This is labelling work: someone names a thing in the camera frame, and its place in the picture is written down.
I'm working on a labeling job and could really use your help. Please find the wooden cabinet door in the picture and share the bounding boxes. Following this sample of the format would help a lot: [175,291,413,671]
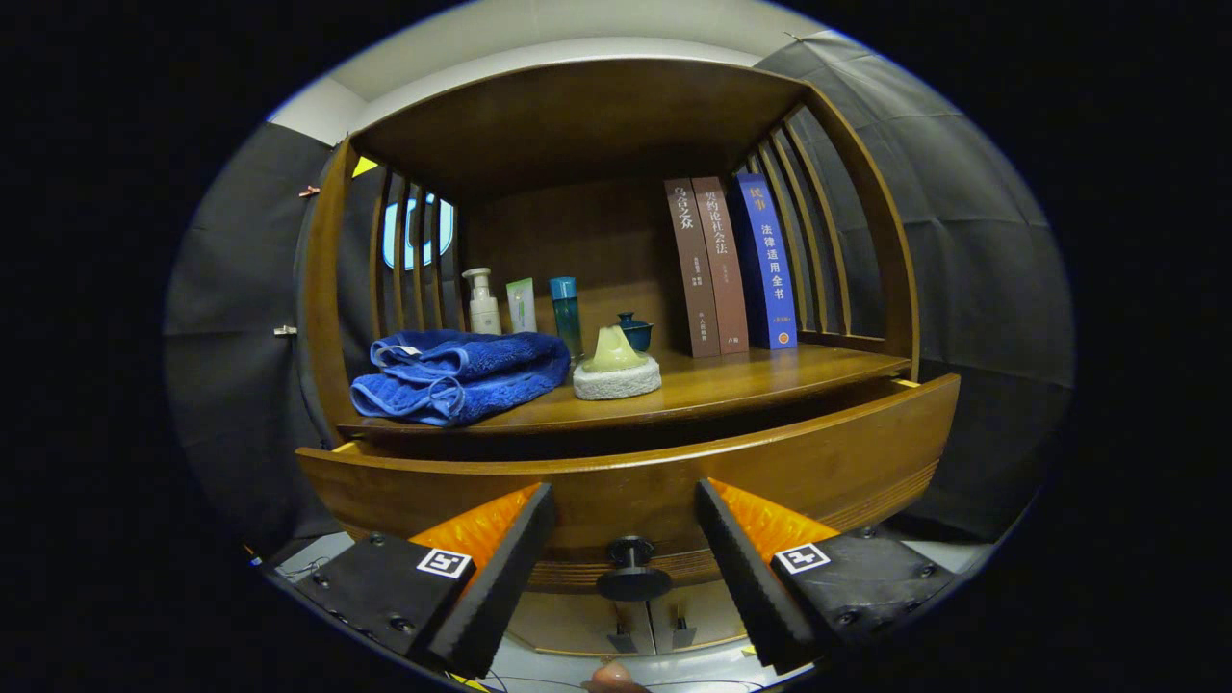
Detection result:
[505,597,657,657]
[654,577,750,654]

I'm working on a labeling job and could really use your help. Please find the wooden drawer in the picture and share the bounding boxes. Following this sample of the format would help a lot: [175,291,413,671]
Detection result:
[295,373,962,603]

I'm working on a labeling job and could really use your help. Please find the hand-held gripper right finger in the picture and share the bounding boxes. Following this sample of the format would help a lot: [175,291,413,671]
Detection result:
[695,477,963,675]

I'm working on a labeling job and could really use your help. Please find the blue towel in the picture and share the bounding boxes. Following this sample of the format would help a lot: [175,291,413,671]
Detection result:
[349,330,572,428]

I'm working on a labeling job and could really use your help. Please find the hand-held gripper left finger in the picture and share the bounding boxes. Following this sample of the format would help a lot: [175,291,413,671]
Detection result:
[265,482,557,680]

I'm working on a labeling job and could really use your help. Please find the wooden countertop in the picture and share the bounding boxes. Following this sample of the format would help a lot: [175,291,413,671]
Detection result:
[337,342,912,442]

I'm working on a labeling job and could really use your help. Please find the brown book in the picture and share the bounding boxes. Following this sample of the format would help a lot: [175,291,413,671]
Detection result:
[664,177,722,359]
[691,175,751,355]

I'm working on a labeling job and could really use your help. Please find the wooden cabinet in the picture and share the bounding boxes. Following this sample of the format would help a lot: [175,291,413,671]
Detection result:
[296,58,922,660]

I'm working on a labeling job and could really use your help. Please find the white green tube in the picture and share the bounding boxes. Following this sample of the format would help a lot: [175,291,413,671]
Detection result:
[506,277,538,335]

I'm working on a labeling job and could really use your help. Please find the teal bottle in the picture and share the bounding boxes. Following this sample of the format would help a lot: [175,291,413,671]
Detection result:
[550,276,584,362]

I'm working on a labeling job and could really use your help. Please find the blue book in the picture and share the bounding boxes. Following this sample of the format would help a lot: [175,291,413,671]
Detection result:
[733,172,799,350]

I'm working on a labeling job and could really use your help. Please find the white pump bottle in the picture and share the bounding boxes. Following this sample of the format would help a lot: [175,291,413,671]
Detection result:
[462,268,502,336]

